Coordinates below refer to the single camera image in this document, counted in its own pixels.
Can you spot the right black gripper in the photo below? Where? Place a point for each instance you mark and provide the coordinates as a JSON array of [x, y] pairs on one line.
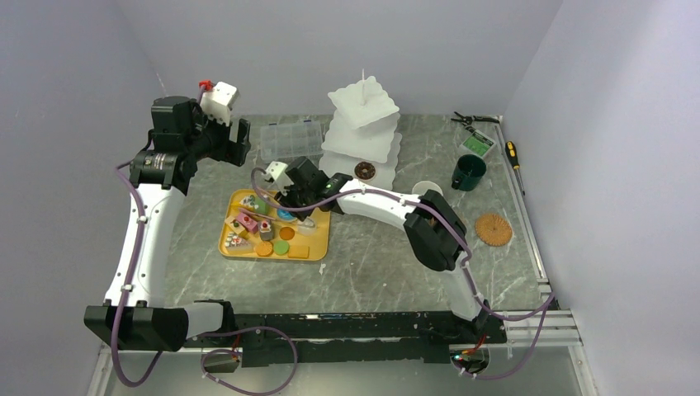
[[287, 200]]

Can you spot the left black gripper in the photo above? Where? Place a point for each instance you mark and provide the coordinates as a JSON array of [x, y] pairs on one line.
[[230, 151]]

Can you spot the blue frosted donut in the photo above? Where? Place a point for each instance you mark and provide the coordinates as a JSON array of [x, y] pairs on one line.
[[285, 216]]

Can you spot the chocolate sprinkled donut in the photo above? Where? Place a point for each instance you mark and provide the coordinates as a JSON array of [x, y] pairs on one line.
[[364, 171]]

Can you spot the pink handled tongs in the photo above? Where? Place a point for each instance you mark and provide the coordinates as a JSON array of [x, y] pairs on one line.
[[271, 215]]

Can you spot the white three-tier dessert stand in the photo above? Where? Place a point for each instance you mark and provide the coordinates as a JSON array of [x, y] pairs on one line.
[[363, 128]]

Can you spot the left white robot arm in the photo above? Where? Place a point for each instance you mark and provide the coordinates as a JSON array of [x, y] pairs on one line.
[[133, 315]]

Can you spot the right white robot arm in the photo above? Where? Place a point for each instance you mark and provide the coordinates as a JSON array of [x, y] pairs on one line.
[[436, 234]]

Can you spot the white round cupcake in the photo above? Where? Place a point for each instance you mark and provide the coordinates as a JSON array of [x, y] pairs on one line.
[[307, 227]]

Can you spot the clear plastic compartment box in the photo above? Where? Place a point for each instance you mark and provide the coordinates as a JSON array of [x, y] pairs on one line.
[[291, 140]]

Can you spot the green roll cake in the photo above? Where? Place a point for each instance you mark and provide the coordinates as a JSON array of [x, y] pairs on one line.
[[260, 205]]

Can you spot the orange round cookie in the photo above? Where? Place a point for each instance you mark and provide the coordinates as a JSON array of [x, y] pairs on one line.
[[286, 233]]

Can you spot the cream triangle cake slice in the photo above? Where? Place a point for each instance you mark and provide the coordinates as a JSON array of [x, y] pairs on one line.
[[248, 202]]

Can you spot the grey cake with strawberry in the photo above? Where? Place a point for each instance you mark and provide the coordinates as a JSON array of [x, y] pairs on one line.
[[265, 230]]

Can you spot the yellow serving tray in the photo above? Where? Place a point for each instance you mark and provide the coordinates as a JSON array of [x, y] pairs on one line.
[[317, 242]]

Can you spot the yellow square biscuit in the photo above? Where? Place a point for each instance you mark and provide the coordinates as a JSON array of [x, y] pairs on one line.
[[299, 252]]

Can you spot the green round macaron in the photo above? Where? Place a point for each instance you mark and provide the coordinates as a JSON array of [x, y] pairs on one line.
[[281, 247]]

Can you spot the pink cake with cherry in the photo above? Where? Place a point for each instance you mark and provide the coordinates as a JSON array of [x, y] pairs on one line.
[[246, 222]]

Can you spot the tan waffle round cookie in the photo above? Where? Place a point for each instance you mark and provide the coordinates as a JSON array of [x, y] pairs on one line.
[[264, 249]]

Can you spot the yellow cake piece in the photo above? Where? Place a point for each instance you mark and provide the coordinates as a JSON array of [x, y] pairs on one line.
[[235, 226]]

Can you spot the white triangle cake slice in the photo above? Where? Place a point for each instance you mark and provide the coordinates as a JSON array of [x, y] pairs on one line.
[[234, 244]]

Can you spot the white blue mug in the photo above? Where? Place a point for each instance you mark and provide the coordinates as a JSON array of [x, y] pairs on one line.
[[422, 187]]

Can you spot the dark green mug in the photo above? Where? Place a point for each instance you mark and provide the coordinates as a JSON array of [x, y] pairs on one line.
[[468, 172]]

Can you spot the black pliers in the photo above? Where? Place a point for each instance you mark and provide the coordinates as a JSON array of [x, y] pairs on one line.
[[468, 120]]

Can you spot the green white packet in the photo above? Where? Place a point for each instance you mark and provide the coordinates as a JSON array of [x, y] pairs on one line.
[[477, 144]]

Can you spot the yellow black screwdriver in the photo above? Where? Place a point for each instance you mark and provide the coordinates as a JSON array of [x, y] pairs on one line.
[[512, 156]]

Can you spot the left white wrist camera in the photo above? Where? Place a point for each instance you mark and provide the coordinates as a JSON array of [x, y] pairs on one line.
[[217, 101]]

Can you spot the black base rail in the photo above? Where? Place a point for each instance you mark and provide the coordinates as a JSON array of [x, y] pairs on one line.
[[427, 336]]

